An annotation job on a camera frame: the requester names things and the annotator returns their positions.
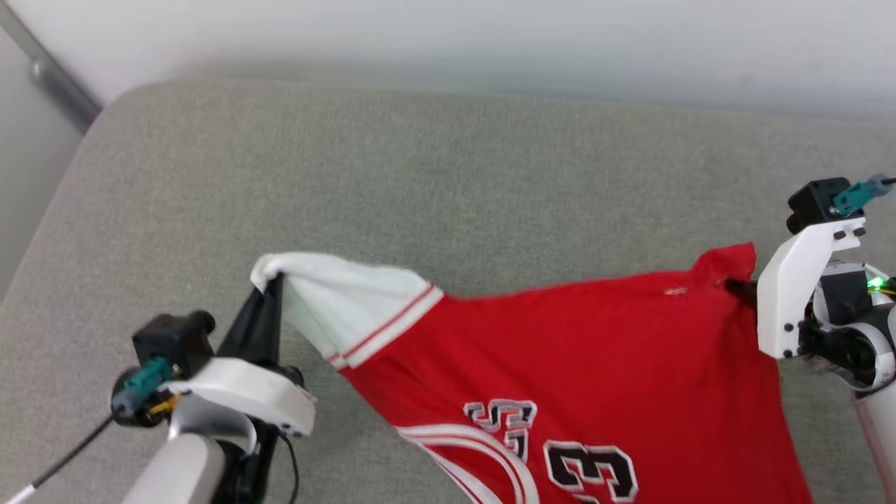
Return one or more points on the red and white basketball jersey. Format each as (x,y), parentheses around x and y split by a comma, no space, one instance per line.
(595,364)

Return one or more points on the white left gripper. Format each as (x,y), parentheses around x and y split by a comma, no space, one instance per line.
(245,392)

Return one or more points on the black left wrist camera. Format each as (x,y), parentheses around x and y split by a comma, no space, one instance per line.
(175,339)

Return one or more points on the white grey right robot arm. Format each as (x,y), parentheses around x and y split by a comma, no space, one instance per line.
(861,336)

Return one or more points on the teal camera connector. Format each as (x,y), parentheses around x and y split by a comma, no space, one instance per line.
(143,381)
(857,196)

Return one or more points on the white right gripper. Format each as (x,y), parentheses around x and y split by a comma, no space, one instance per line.
(791,294)

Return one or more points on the teal left camera connector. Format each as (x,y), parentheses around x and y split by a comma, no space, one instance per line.
(143,381)

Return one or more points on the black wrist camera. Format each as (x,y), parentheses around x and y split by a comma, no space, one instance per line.
(175,339)
(815,203)

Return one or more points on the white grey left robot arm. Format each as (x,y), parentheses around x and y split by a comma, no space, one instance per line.
(182,469)

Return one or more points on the grey metal rail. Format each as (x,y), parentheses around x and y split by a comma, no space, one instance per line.
(59,84)

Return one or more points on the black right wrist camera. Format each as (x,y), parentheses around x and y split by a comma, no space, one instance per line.
(815,203)

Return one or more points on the teal right camera connector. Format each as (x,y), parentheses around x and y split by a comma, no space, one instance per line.
(857,196)

